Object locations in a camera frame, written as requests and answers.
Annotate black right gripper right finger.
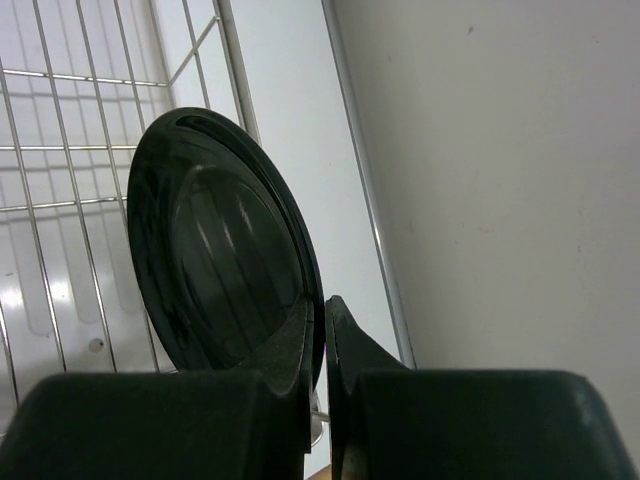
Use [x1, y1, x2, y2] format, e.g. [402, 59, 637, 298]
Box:
[325, 296, 413, 479]

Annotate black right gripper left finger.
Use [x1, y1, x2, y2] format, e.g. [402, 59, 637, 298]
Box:
[235, 295, 313, 453]

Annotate black plate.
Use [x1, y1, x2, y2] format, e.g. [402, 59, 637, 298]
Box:
[127, 107, 324, 390]

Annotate wire dish rack wooden handles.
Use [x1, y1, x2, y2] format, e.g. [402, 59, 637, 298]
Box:
[1, 1, 260, 428]

